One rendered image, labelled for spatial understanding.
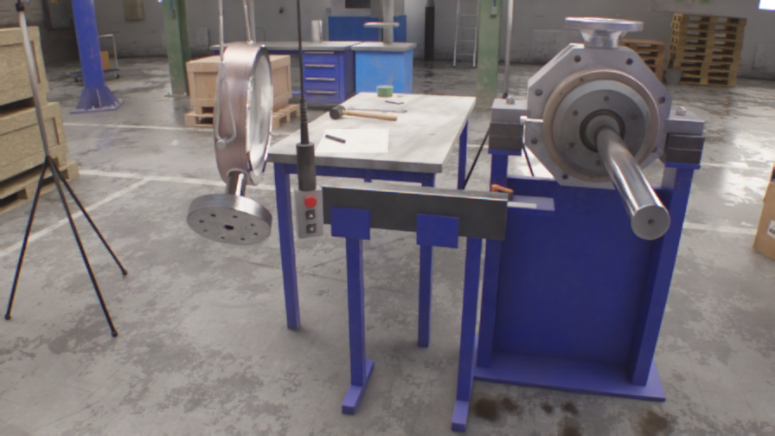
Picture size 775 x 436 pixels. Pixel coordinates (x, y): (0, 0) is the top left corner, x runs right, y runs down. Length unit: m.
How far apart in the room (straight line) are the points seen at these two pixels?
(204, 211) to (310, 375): 1.27
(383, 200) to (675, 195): 1.02
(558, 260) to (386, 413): 0.90
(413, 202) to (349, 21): 10.89
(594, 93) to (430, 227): 0.67
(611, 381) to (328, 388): 1.17
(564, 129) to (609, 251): 0.65
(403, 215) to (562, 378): 1.02
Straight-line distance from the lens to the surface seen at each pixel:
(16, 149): 5.14
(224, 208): 1.28
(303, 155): 1.35
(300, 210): 1.40
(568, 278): 2.36
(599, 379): 2.49
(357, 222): 1.90
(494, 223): 1.83
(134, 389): 2.53
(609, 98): 1.85
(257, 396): 2.35
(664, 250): 2.21
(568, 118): 1.85
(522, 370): 2.45
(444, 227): 1.84
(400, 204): 1.85
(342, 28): 12.67
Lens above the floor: 1.48
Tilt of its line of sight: 22 degrees down
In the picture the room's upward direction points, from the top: straight up
